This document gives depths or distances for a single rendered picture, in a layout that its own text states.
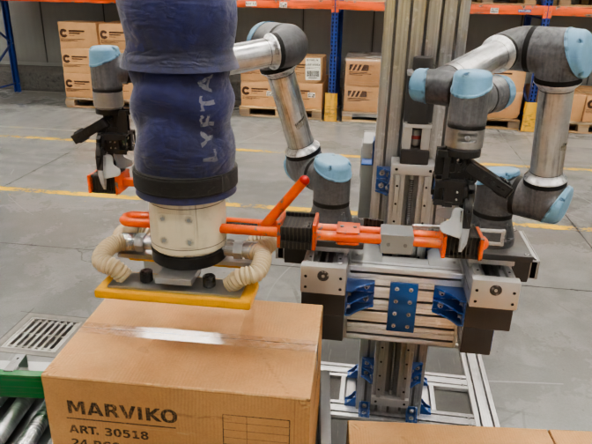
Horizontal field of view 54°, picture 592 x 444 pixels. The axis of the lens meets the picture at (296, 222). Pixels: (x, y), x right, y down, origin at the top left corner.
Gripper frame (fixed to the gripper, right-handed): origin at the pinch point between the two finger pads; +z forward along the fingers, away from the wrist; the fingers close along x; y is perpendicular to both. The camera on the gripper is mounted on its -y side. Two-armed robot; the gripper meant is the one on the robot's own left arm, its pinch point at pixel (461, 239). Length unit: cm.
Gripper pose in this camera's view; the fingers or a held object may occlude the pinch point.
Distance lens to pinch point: 130.9
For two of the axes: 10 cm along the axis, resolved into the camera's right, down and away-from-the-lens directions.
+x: -1.4, 3.6, -9.2
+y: -9.9, -0.7, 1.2
